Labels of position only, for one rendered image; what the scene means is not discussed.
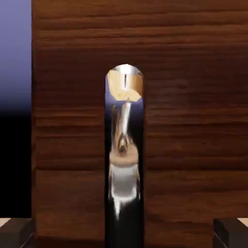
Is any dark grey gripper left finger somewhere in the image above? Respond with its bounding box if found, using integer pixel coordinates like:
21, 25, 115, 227
0, 217, 36, 248

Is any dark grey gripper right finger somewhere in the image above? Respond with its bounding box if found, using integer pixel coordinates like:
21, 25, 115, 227
212, 217, 248, 248

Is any dark wood cabinet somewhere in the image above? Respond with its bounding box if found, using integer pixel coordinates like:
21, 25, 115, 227
31, 0, 248, 248

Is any dark wood cabinet door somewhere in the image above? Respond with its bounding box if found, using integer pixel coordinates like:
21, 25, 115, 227
35, 0, 248, 248

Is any curved shiny metal handle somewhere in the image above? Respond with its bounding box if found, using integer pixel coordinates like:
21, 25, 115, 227
105, 63, 145, 248

